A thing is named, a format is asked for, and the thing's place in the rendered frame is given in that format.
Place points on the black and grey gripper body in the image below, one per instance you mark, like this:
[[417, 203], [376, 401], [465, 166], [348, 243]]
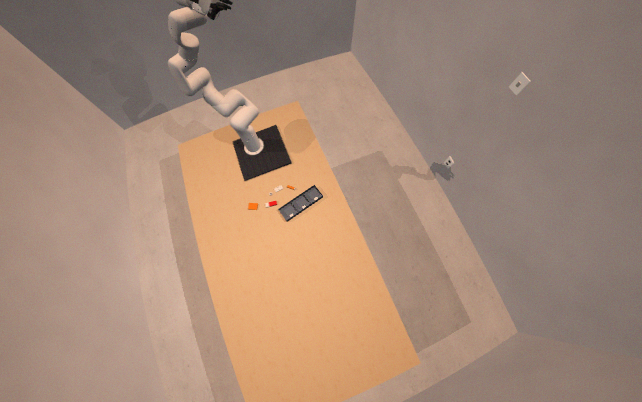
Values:
[[203, 7]]

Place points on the dark grey rack of bins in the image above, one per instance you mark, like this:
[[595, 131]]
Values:
[[301, 202]]

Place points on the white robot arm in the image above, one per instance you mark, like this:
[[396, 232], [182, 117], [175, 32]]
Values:
[[187, 18]]

